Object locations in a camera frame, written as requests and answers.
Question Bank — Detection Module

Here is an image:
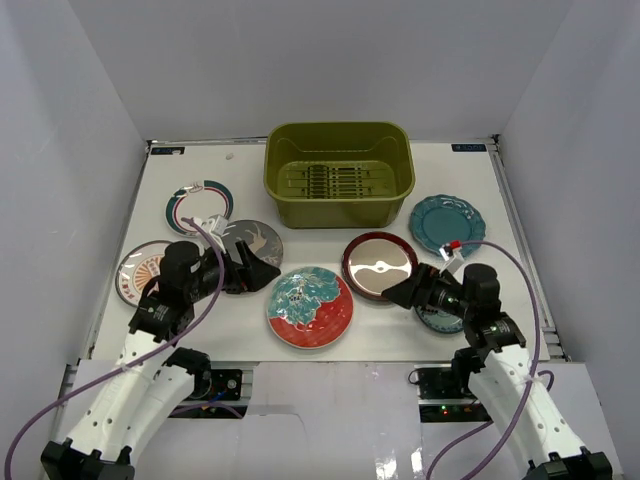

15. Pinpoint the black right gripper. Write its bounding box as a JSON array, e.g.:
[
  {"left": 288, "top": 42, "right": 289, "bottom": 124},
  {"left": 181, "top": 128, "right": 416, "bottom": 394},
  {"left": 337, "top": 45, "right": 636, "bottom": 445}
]
[{"left": 381, "top": 263, "right": 474, "bottom": 321}]

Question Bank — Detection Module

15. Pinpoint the grey reindeer plate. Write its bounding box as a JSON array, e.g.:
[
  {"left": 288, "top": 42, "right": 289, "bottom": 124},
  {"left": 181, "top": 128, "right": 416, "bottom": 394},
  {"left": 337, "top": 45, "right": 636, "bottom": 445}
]
[{"left": 222, "top": 220, "right": 284, "bottom": 267}]

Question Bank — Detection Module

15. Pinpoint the dark red rimmed plate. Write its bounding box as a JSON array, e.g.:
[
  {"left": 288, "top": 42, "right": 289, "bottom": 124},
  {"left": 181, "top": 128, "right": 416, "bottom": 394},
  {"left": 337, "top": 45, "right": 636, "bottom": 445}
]
[{"left": 341, "top": 231, "right": 418, "bottom": 303}]

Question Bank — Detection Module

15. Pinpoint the red teal floral plate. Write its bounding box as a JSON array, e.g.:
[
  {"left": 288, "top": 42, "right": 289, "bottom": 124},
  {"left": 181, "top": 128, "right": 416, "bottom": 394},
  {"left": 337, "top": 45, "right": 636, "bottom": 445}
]
[{"left": 266, "top": 266, "right": 354, "bottom": 350}]

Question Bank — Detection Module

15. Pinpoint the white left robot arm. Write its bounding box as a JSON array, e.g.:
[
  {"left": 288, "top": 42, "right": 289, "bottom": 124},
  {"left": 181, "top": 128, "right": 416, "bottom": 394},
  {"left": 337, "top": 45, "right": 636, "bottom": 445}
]
[{"left": 41, "top": 241, "right": 281, "bottom": 479}]

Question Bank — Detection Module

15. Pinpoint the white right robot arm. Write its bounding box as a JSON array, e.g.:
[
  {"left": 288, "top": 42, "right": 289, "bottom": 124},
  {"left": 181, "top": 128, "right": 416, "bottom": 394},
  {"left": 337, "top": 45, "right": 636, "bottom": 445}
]
[{"left": 382, "top": 263, "right": 613, "bottom": 479}]

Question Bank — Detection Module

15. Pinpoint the olive green plastic bin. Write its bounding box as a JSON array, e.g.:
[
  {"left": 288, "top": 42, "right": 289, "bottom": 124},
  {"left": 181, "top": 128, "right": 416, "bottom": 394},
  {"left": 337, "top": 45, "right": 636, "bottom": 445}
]
[{"left": 263, "top": 122, "right": 416, "bottom": 229}]

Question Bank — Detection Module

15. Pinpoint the small blue white plate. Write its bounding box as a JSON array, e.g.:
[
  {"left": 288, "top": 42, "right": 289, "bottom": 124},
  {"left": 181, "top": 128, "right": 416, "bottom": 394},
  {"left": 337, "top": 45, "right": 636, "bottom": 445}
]
[{"left": 413, "top": 306, "right": 464, "bottom": 335}]

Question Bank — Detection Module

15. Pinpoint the teal scalloped plate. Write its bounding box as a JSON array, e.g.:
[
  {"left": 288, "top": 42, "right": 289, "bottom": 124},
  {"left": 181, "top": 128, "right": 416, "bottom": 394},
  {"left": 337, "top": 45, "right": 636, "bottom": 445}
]
[{"left": 409, "top": 194, "right": 486, "bottom": 255}]

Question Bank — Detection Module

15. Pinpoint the white plate teal rim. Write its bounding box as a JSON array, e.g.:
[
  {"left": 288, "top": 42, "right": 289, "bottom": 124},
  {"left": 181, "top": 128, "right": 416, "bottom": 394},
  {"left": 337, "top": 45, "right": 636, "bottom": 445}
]
[{"left": 165, "top": 180, "right": 234, "bottom": 237}]

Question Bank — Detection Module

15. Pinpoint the orange sunburst plate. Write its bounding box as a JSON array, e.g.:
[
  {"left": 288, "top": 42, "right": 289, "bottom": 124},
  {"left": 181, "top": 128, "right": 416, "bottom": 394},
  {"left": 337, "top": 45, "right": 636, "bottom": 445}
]
[{"left": 115, "top": 240, "right": 171, "bottom": 307}]

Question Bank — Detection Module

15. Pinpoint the right blue table label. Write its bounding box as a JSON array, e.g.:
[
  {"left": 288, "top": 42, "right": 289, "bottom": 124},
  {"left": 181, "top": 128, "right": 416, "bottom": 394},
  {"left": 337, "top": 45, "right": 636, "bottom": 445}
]
[{"left": 451, "top": 143, "right": 487, "bottom": 153}]

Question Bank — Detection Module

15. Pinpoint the blue table label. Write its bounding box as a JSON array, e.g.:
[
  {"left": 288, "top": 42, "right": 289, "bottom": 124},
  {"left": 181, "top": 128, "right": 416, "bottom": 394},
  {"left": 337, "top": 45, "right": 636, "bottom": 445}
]
[
  {"left": 150, "top": 146, "right": 185, "bottom": 155},
  {"left": 451, "top": 143, "right": 487, "bottom": 153}
]

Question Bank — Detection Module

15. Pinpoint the left blue table label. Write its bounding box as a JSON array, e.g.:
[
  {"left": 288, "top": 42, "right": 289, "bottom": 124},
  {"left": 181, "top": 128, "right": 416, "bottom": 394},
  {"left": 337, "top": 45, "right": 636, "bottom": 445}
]
[{"left": 150, "top": 146, "right": 185, "bottom": 155}]

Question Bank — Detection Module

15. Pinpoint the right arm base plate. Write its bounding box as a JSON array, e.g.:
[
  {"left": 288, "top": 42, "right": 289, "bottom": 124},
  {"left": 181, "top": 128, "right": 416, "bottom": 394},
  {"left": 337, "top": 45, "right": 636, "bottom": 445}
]
[{"left": 407, "top": 365, "right": 490, "bottom": 424}]

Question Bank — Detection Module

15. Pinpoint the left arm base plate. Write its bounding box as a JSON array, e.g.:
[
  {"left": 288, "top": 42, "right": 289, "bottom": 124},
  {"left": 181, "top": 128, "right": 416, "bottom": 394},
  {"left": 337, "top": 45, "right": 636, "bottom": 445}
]
[{"left": 170, "top": 369, "right": 247, "bottom": 420}]

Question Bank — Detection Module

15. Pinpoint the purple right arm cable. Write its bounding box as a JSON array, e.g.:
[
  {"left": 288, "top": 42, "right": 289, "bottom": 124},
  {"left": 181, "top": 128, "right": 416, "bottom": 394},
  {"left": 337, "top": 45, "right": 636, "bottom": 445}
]
[{"left": 424, "top": 239, "right": 555, "bottom": 480}]

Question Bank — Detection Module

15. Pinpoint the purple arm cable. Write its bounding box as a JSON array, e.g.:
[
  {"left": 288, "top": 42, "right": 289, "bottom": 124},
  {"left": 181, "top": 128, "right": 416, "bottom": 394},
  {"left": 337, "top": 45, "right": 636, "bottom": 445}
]
[
  {"left": 3, "top": 216, "right": 225, "bottom": 480},
  {"left": 424, "top": 239, "right": 555, "bottom": 480}
]

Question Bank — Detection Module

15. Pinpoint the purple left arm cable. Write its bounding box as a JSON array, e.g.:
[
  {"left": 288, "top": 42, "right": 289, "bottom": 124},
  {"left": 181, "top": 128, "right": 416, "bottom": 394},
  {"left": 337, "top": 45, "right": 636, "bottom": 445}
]
[{"left": 3, "top": 216, "right": 225, "bottom": 480}]

